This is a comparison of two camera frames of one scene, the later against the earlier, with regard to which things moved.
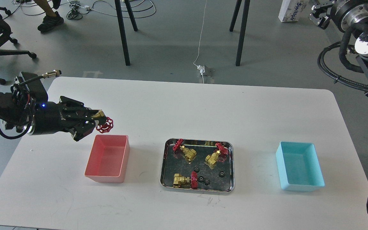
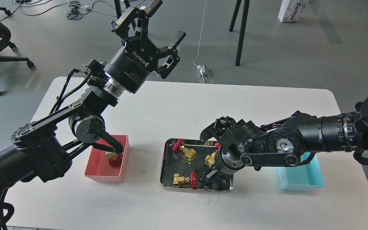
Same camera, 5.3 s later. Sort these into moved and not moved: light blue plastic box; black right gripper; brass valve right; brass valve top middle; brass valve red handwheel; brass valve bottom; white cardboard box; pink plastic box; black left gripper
Moved: brass valve red handwheel; black left gripper; black right gripper
Not moved: light blue plastic box; brass valve top middle; brass valve right; white cardboard box; pink plastic box; brass valve bottom
